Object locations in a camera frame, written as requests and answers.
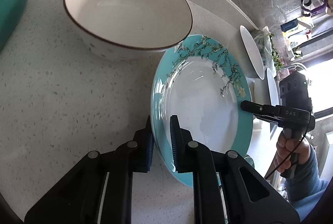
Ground white floral bowl dark rim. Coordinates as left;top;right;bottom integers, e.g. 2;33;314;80
63;0;193;62

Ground teal basin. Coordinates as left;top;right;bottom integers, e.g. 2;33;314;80
0;0;35;53

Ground plain white bowl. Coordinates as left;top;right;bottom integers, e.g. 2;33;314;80
239;25;265;79

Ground person's right hand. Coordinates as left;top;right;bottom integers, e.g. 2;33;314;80
275;132;311;174

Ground purple hanging tool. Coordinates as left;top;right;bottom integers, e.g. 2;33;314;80
311;0;328;16

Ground steel faucet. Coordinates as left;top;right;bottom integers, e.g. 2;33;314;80
280;62;309;78

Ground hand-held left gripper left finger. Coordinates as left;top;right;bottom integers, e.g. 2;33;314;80
25;115;155;224

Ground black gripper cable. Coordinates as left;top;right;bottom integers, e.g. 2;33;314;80
265;136;308;180

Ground white bowl blue rim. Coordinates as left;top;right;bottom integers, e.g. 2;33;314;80
265;67;280;107

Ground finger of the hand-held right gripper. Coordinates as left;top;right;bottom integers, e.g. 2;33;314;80
241;100;281;123

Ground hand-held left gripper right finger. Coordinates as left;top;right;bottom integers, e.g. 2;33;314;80
169;115;301;224

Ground large teal floral deep plate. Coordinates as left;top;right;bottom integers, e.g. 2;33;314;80
151;34;254;185

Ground plastic bag of greens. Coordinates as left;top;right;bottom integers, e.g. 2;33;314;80
252;27;285;71

